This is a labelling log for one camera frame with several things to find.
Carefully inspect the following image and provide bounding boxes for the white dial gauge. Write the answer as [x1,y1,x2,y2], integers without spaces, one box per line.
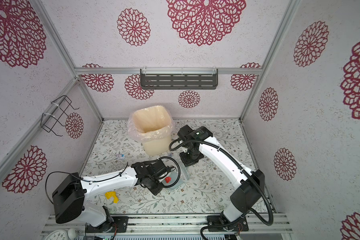
[44,230,68,240]

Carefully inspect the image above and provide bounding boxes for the teal hand brush white bristles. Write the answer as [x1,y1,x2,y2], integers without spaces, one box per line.
[180,164,190,181]

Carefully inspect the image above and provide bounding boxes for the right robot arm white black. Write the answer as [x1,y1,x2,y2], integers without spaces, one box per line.
[169,125,274,239]

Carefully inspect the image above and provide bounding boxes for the yellow paper scrap left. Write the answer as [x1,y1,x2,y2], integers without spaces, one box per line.
[105,191,119,204]

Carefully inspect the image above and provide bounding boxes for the black wire wall rack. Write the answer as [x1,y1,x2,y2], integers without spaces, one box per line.
[40,95,79,137]

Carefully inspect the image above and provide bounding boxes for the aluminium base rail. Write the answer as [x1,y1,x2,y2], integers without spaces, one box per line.
[40,214,294,236]

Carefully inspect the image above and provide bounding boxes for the dark metal wall shelf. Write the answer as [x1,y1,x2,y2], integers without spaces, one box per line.
[140,69,219,90]

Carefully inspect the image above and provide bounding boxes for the beige trash bin with liner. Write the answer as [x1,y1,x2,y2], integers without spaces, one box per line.
[128,106,175,156]

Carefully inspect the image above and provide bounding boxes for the teal plastic dustpan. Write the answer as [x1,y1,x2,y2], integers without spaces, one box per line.
[161,170,185,190]

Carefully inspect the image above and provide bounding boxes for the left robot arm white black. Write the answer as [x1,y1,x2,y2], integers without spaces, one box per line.
[49,156,181,233]

